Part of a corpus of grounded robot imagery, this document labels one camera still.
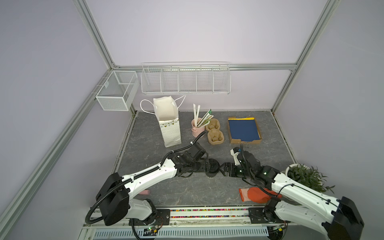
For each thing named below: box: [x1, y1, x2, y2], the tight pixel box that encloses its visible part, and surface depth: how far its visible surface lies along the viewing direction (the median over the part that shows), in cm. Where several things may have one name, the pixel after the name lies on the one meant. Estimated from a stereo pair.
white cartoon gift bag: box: [140, 94, 186, 148], surface depth 95 cm
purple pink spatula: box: [138, 189, 150, 195], surface depth 81 cm
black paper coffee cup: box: [205, 158, 220, 178], surface depth 80 cm
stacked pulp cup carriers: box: [205, 118, 225, 145], surface depth 104 cm
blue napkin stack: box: [228, 117, 261, 142], surface depth 111 cm
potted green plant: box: [285, 163, 335, 194], surface depth 72 cm
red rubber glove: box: [239, 187, 282, 204], surface depth 80 cm
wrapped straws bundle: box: [193, 103, 214, 127], surface depth 101 cm
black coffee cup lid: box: [208, 158, 220, 173], surface depth 80 cm
